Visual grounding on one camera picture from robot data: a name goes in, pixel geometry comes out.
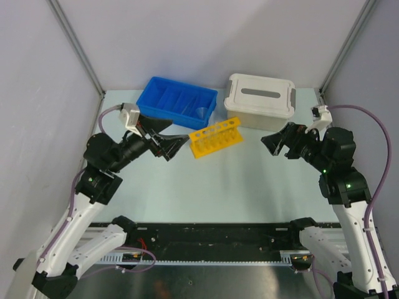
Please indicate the white plastic lid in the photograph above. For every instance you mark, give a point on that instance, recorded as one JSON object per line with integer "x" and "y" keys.
{"x": 264, "y": 96}

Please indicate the blue plastic divided bin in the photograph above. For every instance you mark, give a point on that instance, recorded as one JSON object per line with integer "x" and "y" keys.
{"x": 164, "y": 98}

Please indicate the clear glass funnel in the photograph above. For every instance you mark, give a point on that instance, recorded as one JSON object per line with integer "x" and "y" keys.
{"x": 201, "y": 113}

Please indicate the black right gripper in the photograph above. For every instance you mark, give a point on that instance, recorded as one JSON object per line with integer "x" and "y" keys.
{"x": 292, "y": 136}

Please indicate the clear glass test tube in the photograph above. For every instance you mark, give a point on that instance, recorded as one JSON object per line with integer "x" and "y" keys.
{"x": 213, "y": 135}

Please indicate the beige plastic storage box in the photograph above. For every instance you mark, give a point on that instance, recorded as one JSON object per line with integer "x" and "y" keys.
{"x": 262, "y": 119}

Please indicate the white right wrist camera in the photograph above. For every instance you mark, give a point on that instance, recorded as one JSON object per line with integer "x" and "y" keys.
{"x": 322, "y": 118}

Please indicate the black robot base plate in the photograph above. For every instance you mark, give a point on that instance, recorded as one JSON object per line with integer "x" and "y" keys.
{"x": 162, "y": 237}

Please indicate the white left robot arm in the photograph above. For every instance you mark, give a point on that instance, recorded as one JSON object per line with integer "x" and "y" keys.
{"x": 54, "y": 269}

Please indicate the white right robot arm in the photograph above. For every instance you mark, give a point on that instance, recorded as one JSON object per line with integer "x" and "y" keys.
{"x": 346, "y": 189}

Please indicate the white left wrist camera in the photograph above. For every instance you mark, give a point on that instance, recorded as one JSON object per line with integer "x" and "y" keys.
{"x": 129, "y": 115}

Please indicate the slotted cable duct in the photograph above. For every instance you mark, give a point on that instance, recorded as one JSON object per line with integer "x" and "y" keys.
{"x": 243, "y": 257}

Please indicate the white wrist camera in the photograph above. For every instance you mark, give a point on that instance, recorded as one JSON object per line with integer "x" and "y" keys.
{"x": 129, "y": 115}
{"x": 322, "y": 118}

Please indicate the yellow test tube rack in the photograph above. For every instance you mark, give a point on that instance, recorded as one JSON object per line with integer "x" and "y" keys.
{"x": 228, "y": 136}

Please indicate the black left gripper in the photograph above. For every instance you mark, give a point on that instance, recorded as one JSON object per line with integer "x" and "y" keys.
{"x": 169, "y": 144}

